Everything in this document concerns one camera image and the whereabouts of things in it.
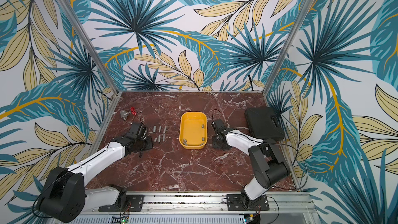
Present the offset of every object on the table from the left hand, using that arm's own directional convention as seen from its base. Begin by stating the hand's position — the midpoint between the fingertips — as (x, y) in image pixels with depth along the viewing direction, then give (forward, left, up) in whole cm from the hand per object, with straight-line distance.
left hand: (150, 145), depth 87 cm
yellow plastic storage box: (+13, -23, -3) cm, 27 cm away
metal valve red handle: (+23, +23, -2) cm, 33 cm away
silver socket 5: (+7, -5, -4) cm, 10 cm away
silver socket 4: (+6, -3, -5) cm, 8 cm away
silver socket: (+12, +1, -3) cm, 13 cm away
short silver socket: (+16, -29, -4) cm, 34 cm away
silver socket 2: (+13, -2, -4) cm, 14 cm away
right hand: (+4, -39, -4) cm, 39 cm away
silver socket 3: (+12, -5, -4) cm, 14 cm away
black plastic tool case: (+17, -68, -1) cm, 70 cm away
